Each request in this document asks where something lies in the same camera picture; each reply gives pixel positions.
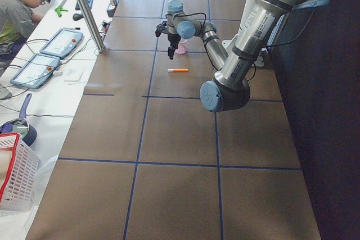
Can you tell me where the lower teach pendant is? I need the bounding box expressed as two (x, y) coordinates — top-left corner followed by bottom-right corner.
(10, 53), (60, 89)

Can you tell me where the upper teach pendant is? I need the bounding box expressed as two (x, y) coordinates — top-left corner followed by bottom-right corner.
(39, 28), (83, 59)

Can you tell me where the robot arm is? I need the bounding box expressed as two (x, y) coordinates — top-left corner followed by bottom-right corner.
(156, 0), (330, 112)

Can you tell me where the orange marker pen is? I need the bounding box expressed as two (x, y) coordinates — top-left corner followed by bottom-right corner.
(167, 69), (188, 73)

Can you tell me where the green plastic tool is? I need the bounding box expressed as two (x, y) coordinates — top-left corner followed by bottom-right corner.
(54, 6), (68, 17)

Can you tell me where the white plastic basket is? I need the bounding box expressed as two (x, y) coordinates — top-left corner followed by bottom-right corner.
(1, 133), (39, 216)

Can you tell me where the pink mesh pen holder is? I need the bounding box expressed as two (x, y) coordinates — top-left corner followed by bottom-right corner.
(175, 39), (187, 55)

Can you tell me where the blue saucepan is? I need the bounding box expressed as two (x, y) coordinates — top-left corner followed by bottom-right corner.
(1, 93), (37, 146)

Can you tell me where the aluminium frame post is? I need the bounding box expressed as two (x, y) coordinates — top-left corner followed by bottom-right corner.
(76, 0), (106, 53)

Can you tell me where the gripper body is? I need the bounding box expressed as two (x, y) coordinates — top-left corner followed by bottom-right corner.
(167, 33), (181, 49)

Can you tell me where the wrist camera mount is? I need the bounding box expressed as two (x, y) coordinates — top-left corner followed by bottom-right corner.
(155, 21), (168, 38)

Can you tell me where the seated person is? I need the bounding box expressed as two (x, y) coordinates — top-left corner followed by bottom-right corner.
(1, 0), (51, 66)

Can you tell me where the black computer mouse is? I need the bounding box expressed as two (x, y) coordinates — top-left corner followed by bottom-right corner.
(73, 13), (84, 21)

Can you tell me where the teach pendant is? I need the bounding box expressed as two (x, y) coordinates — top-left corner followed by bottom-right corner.
(10, 53), (60, 89)
(39, 28), (83, 59)

